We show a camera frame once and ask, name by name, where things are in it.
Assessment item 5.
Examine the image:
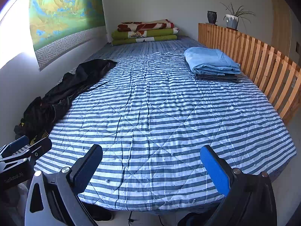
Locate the light blue folded cloth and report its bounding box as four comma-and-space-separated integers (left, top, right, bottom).
184, 47, 241, 74

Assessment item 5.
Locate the red floral folded blanket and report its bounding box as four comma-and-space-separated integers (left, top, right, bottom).
117, 19, 174, 32

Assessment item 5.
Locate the wooden slatted bed rail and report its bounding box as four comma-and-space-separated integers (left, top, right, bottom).
198, 23, 301, 125

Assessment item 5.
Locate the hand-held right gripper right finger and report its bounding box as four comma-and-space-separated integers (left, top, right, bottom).
200, 145, 278, 226

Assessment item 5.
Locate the dark blue striped bed sheet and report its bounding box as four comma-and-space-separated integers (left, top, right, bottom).
89, 40, 204, 60

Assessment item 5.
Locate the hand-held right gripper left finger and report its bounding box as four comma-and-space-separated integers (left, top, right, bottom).
25, 144, 103, 226

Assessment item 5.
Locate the wooden door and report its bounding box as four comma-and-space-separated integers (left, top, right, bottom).
270, 0, 292, 57

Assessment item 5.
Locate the dark vase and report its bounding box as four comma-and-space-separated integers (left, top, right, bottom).
207, 11, 218, 25

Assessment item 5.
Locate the landscape wall poster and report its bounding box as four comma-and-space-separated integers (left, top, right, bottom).
29, 0, 106, 71

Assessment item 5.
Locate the grey folded cloth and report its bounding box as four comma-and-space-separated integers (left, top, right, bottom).
194, 73, 240, 83

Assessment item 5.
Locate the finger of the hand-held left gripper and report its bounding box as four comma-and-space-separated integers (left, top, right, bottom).
0, 138, 52, 169
0, 135, 30, 158

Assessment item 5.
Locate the blue striped quilt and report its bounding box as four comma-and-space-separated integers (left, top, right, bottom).
34, 52, 297, 211

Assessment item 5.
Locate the potted plant in white pot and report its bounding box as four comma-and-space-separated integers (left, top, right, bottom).
220, 2, 255, 31

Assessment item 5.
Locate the black garment with yellow stripes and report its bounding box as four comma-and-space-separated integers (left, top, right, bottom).
14, 59, 117, 143

